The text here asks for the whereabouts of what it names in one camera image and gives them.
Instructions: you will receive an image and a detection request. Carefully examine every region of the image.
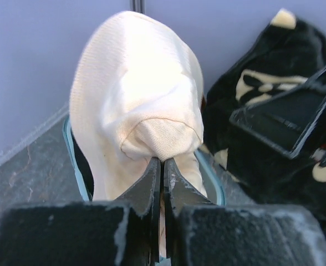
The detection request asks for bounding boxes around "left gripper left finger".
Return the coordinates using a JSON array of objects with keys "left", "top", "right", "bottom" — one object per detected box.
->
[{"left": 116, "top": 158, "right": 161, "bottom": 263}]

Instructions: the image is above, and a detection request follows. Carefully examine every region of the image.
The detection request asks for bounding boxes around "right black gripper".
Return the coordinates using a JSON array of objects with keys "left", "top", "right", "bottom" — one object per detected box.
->
[{"left": 230, "top": 66, "right": 326, "bottom": 167}]

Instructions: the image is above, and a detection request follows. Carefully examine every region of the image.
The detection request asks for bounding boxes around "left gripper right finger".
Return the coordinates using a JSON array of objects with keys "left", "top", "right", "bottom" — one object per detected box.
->
[{"left": 162, "top": 158, "right": 213, "bottom": 263}]

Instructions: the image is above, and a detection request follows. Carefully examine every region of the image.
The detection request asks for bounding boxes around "black cloth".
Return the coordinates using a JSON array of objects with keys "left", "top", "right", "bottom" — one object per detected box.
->
[{"left": 72, "top": 136, "right": 94, "bottom": 198}]

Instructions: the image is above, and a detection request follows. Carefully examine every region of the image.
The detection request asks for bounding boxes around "cream bucket hat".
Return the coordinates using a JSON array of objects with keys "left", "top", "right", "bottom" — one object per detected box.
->
[{"left": 69, "top": 10, "right": 208, "bottom": 255}]

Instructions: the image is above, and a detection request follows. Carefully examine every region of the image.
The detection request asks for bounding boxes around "teal plastic basket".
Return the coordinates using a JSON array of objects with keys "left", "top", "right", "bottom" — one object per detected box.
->
[{"left": 62, "top": 115, "right": 227, "bottom": 263}]

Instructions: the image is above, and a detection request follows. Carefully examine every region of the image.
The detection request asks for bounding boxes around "black floral blanket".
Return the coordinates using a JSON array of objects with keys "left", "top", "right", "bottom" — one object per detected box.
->
[{"left": 202, "top": 9, "right": 326, "bottom": 237}]

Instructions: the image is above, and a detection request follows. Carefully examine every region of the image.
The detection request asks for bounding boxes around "brown cloth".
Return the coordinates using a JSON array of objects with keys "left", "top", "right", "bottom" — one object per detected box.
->
[{"left": 201, "top": 96, "right": 206, "bottom": 111}]

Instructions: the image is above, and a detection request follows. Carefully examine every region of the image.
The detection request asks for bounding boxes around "right aluminium corner post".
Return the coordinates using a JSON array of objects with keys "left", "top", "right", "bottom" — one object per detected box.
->
[{"left": 130, "top": 0, "right": 145, "bottom": 14}]

